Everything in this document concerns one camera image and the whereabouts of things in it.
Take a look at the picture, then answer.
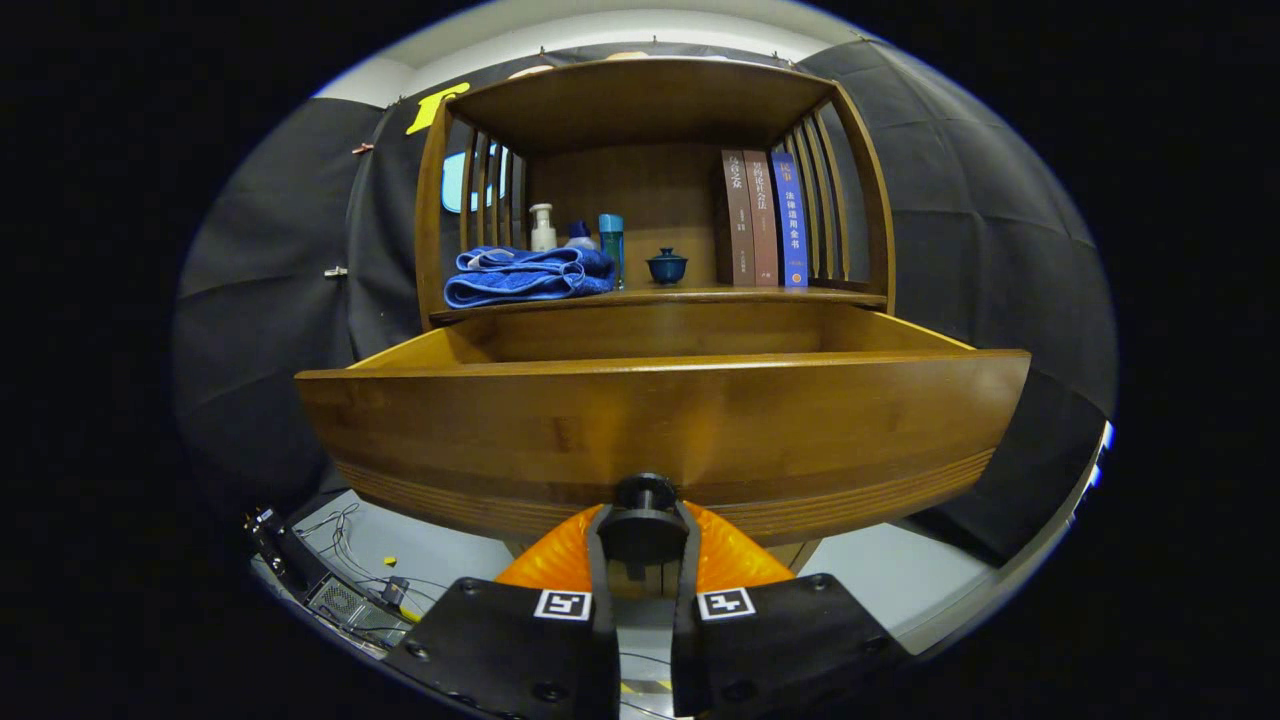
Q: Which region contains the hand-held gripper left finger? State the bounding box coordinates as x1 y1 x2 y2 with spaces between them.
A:
385 500 621 720

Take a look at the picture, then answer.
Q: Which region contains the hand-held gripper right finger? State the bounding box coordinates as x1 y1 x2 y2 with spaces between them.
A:
672 500 906 720

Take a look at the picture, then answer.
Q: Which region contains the wooden countertop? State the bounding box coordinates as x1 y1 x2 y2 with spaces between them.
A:
430 284 889 323

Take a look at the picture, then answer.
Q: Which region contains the wooden cabinet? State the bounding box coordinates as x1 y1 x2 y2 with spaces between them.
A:
413 57 896 575

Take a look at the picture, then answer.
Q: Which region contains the black electronic device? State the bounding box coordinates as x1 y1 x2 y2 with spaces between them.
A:
305 575 406 649

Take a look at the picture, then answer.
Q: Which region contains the folded blue towel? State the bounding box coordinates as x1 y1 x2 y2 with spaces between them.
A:
443 246 617 309

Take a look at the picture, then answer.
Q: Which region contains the clear blue bottle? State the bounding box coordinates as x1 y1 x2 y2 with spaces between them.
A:
598 213 625 291

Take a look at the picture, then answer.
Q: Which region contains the dark brown book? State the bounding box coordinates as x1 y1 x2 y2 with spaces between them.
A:
715 150 756 287

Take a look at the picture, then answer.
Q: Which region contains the reddish brown book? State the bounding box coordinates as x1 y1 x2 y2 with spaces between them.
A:
744 150 780 287

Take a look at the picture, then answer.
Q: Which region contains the blue book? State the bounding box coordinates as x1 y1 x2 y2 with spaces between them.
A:
770 150 809 289

